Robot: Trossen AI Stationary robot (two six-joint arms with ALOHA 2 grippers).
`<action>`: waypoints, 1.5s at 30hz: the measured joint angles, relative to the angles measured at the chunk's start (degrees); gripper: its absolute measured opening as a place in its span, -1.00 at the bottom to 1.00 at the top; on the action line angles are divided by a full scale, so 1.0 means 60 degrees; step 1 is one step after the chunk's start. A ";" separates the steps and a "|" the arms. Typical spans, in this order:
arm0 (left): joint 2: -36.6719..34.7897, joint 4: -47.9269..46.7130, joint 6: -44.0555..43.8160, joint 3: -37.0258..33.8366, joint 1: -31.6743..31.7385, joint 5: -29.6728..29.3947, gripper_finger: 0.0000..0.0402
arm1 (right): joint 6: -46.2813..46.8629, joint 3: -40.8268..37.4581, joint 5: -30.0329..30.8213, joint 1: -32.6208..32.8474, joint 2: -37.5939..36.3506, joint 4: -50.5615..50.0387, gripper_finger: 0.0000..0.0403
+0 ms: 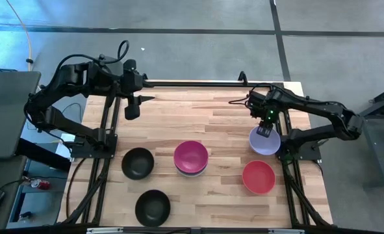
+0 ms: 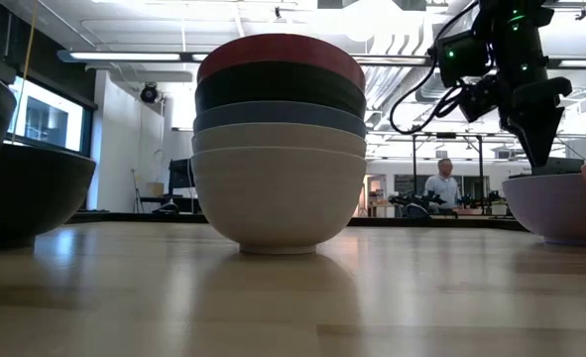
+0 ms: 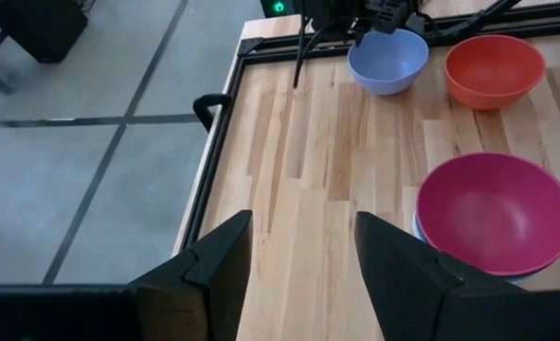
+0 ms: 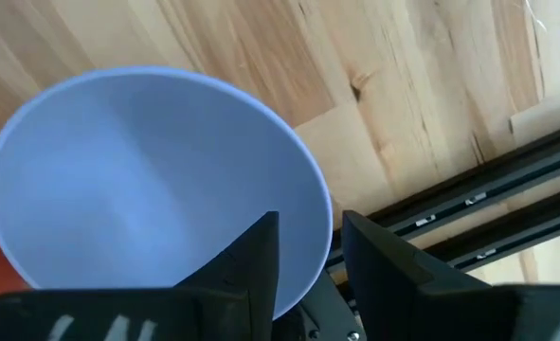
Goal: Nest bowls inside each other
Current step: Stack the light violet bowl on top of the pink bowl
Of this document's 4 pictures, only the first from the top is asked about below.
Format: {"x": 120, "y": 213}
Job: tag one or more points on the black bowl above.
{"x": 152, "y": 208}
{"x": 137, "y": 163}

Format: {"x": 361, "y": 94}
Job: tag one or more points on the silver metal bracket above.
{"x": 104, "y": 230}
{"x": 286, "y": 231}

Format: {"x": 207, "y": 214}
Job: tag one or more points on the dark desk top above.
{"x": 3, "y": 175}

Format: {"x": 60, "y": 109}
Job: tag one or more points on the dark grey metal cart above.
{"x": 373, "y": 130}

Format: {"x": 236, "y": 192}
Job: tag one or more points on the grey flat panel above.
{"x": 9, "y": 113}

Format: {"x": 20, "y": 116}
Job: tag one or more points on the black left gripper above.
{"x": 133, "y": 84}

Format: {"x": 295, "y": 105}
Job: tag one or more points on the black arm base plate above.
{"x": 81, "y": 151}
{"x": 308, "y": 152}

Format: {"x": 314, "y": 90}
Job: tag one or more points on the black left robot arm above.
{"x": 74, "y": 76}

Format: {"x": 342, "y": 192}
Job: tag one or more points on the black desk support beam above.
{"x": 42, "y": 154}

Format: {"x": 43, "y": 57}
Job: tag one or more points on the magenta bowl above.
{"x": 191, "y": 156}

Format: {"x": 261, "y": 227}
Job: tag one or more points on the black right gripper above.
{"x": 264, "y": 107}

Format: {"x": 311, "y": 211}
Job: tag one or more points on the red soda can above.
{"x": 41, "y": 184}

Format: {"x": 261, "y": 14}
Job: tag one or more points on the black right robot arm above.
{"x": 308, "y": 104}

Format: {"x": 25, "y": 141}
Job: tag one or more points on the white bowl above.
{"x": 191, "y": 175}

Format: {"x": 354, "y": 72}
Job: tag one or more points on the coral red bowl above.
{"x": 259, "y": 177}

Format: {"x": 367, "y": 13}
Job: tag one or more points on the white paper sheet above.
{"x": 63, "y": 148}

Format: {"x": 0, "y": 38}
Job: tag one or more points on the lavender bowl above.
{"x": 266, "y": 144}

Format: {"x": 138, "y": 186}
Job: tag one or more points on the black curved frame bracket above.
{"x": 144, "y": 77}
{"x": 242, "y": 78}

